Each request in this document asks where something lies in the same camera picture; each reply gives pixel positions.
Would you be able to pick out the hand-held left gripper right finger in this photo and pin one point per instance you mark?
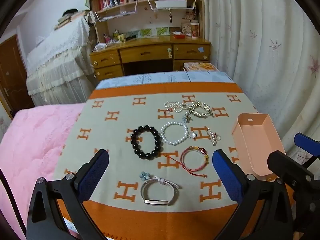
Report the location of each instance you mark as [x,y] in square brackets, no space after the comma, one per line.
[227,175]

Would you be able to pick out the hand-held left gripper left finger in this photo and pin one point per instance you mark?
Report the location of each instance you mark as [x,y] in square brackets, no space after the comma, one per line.
[93,175]

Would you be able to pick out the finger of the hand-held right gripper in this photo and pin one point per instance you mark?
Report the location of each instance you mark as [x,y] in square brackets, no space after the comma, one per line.
[303,140]
[282,161]

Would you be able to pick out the pink jewelry box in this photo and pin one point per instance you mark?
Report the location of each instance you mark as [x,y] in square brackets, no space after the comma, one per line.
[255,150]

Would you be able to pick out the round pearl brooch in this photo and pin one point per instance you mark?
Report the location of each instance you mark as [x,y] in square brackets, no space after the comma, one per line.
[193,135]

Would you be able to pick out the pink fluffy blanket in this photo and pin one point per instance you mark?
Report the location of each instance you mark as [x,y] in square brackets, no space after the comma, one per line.
[32,142]

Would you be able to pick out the orange beige patterned blanket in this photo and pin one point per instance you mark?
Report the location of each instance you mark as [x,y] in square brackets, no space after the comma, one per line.
[120,105]

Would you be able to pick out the white floral curtain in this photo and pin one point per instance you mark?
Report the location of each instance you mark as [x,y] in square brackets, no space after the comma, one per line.
[250,42]

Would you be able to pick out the pale blue bed sheet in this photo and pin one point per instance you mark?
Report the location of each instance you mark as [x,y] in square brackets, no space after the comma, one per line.
[150,78]

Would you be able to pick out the orange cover magazine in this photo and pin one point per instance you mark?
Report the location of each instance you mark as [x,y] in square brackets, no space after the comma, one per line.
[200,66]

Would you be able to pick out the white lace furniture cover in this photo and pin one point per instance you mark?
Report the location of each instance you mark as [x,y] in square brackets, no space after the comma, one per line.
[57,55]

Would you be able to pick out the crumpled white tissue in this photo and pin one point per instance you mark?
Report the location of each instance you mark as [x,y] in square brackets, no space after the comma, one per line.
[100,47]

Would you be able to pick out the wooden desk with drawers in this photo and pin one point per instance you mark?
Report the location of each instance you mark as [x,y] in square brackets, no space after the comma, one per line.
[145,52]

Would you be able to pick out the brown wooden door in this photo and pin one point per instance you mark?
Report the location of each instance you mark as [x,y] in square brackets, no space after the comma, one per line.
[12,67]

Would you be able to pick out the white green hanging ornament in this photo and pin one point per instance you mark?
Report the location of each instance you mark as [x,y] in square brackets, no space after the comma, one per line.
[169,53]

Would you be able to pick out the pen holder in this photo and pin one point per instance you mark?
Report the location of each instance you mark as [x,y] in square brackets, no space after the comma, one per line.
[108,38]

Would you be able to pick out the small red box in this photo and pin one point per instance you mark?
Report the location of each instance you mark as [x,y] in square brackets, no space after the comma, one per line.
[179,36]

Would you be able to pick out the printed tin canister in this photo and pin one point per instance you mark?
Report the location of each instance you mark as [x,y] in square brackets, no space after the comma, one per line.
[195,30]

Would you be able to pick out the row of green picture cards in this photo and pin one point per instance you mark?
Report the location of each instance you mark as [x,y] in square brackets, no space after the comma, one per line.
[146,32]

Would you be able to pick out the stack of books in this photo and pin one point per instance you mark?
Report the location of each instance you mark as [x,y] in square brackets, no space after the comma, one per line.
[66,20]

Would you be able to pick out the wooden bookshelf hutch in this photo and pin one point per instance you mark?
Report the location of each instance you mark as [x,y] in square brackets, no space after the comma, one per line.
[147,17]

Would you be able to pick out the row of red books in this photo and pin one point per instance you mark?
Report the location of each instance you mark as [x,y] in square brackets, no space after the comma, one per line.
[110,0]

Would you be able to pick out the white plastic tray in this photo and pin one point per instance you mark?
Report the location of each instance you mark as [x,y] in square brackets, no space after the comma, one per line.
[171,4]

